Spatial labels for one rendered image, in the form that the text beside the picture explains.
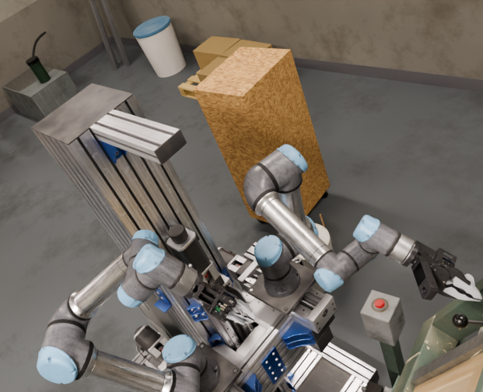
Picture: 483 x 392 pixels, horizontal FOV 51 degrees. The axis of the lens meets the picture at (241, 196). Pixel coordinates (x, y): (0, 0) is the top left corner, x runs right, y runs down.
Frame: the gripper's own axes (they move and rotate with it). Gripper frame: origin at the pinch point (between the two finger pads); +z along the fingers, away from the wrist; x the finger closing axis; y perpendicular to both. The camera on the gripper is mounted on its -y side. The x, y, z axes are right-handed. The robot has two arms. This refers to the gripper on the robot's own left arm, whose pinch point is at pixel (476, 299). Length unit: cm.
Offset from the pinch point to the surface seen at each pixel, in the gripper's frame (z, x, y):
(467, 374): 10.3, 19.8, -5.0
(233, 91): -133, 55, 133
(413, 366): 7, 54, 20
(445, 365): 8.7, 31.4, 5.4
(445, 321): 9, 40, 34
